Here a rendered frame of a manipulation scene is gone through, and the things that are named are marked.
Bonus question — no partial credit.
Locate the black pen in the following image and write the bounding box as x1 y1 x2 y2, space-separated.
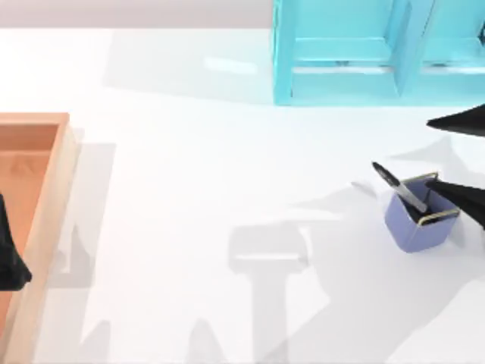
371 161 430 214

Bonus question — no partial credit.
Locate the lavender blue pen holder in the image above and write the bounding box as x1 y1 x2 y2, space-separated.
383 171 462 255

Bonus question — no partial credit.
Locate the shallow salmon-coloured box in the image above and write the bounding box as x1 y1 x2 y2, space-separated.
0 111 71 364

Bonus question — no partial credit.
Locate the light blue rack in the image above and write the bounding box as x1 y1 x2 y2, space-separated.
271 0 485 108

